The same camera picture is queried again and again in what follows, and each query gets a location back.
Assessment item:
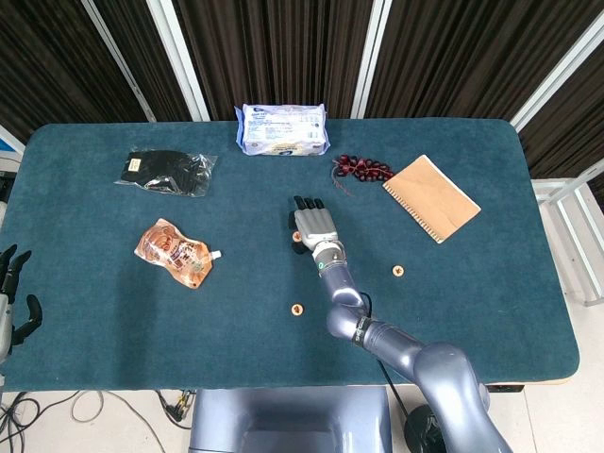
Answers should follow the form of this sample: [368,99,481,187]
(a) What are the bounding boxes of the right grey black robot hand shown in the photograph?
[287,194,340,257]

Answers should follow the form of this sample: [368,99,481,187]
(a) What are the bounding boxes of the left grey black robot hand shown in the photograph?
[0,243,43,364]

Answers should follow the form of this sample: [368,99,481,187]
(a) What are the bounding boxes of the dark red grape bunch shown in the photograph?
[331,154,396,197]

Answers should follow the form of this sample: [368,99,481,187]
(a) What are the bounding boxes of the white purple tissue pack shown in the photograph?
[234,103,330,157]

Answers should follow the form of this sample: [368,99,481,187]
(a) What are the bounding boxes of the tan spiral notebook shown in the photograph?
[381,154,482,244]

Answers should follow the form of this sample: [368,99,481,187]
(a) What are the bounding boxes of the teal tablecloth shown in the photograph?
[0,117,580,393]

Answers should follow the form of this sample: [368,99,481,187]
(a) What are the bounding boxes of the orange spout pouch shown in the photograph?
[133,217,224,291]

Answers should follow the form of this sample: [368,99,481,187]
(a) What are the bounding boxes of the white panel with blue edge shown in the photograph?
[0,123,25,164]

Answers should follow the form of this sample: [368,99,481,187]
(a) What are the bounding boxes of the black gloves in plastic bag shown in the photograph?
[113,146,218,198]

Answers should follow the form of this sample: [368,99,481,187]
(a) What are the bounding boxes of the dark brown pleated curtain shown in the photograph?
[0,0,604,178]

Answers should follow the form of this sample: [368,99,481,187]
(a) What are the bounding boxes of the blue-grey robot torso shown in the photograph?
[188,385,394,453]

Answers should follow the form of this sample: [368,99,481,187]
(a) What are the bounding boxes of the black power strip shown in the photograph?
[158,389,197,430]

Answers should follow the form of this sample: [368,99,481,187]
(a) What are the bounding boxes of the black trash bag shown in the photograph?
[403,406,448,453]

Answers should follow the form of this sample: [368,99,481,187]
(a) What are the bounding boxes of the white metal rack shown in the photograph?
[530,158,604,308]

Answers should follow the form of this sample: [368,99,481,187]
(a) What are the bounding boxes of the black floor cable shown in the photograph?
[0,390,43,453]

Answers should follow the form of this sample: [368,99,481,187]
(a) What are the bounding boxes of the grey floor cable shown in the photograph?
[70,389,166,453]

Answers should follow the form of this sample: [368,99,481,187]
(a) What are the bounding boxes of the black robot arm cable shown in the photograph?
[361,292,411,421]

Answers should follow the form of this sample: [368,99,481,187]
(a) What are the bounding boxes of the wide white frame post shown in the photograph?
[145,0,211,123]

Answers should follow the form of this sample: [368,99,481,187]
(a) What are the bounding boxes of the thin white frame post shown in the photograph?
[79,0,158,123]

